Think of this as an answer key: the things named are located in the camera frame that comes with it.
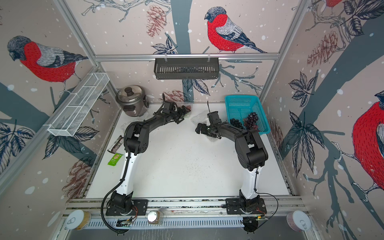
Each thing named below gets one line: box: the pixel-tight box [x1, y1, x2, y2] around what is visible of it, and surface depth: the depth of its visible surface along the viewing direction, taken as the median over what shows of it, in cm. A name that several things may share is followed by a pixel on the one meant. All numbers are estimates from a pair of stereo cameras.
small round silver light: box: [147, 210, 162, 225], surface depth 64 cm
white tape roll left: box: [65, 209, 92, 231], surface depth 68 cm
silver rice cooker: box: [115, 85, 149, 117], surface depth 105 cm
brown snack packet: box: [107, 135, 124, 154], surface depth 98 cm
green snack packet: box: [107, 153, 124, 167], surface depth 92 cm
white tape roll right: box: [286, 210, 312, 232], surface depth 67 cm
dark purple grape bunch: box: [243, 112, 259, 130], surface depth 103 cm
